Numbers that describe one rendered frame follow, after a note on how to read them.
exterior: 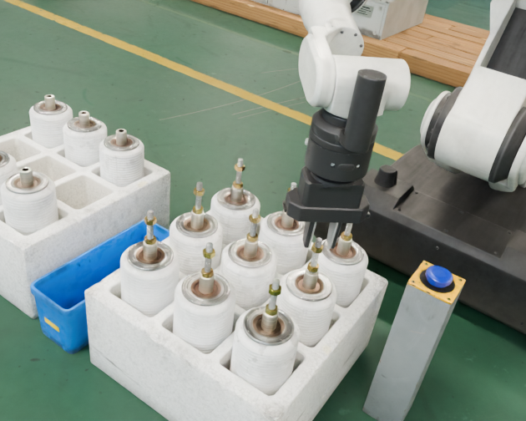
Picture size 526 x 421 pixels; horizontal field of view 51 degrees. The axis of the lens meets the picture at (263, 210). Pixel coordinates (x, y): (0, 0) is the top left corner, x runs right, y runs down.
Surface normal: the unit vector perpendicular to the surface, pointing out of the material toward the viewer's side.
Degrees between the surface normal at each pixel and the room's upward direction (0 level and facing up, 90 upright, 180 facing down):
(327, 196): 90
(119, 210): 90
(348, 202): 90
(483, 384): 0
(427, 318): 90
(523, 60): 56
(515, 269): 46
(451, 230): 0
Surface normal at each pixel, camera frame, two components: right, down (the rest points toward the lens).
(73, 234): 0.82, 0.40
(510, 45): -0.42, -0.12
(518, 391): 0.12, -0.82
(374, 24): -0.58, 0.40
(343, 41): 0.12, 0.74
